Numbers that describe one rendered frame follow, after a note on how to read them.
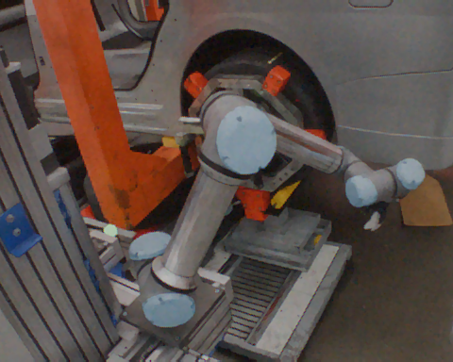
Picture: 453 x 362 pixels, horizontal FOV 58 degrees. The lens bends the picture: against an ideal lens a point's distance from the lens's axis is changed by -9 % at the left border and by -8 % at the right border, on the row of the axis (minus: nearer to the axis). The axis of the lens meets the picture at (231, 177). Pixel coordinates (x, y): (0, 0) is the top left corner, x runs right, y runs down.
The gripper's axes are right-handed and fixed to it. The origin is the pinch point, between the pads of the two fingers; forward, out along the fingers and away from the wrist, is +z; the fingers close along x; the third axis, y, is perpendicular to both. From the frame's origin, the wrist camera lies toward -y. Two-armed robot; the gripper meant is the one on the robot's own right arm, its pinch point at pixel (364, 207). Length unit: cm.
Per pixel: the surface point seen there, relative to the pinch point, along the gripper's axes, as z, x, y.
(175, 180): 94, -57, 43
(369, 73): 5, -47, -29
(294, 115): 29, -48, -4
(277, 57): 31, -77, -9
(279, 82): 20, -60, 0
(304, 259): 94, 3, -7
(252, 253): 109, -10, 14
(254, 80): 27, -66, 7
